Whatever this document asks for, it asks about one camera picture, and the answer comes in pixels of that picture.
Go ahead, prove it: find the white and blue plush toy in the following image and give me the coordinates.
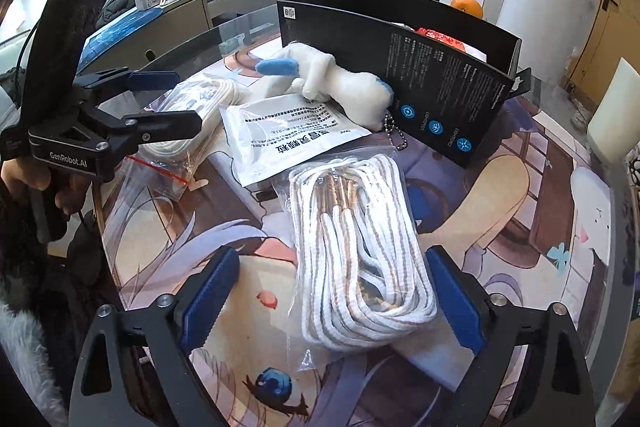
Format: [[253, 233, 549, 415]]
[[255, 42, 409, 154]]

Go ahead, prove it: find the bag of striped round laces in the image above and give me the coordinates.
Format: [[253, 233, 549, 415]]
[[288, 152, 442, 351]]

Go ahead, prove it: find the red snack packet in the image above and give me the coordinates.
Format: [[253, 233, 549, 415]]
[[414, 25, 469, 53]]

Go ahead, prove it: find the blue padded sheet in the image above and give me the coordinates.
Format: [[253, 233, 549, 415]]
[[82, 6, 167, 54]]

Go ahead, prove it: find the zip bag of laces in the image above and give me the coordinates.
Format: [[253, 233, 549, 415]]
[[124, 75, 247, 204]]

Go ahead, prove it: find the black cardboard box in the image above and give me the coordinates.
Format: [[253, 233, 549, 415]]
[[276, 0, 532, 169]]

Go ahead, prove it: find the person's left hand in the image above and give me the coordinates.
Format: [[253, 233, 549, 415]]
[[0, 156, 89, 206]]

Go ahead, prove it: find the white tumbler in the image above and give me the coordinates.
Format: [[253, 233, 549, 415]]
[[587, 56, 640, 164]]

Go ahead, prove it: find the orange fruit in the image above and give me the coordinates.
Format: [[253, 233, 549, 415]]
[[449, 0, 485, 19]]

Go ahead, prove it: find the grey cabinet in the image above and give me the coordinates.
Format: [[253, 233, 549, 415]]
[[76, 0, 214, 74]]

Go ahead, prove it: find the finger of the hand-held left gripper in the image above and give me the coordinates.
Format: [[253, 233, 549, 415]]
[[79, 106, 204, 158], [71, 67, 181, 104]]

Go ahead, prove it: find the printed table mat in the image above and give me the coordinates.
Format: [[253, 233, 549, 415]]
[[92, 34, 618, 427]]

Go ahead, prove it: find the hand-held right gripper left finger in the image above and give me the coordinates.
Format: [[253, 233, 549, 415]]
[[69, 247, 242, 427]]

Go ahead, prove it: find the wooden door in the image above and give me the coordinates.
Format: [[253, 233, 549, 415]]
[[564, 0, 640, 118]]

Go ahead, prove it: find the white printed sachet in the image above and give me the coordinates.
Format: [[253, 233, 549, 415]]
[[218, 101, 374, 188]]

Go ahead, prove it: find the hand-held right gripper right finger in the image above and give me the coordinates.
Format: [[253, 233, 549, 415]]
[[425, 245, 597, 427]]

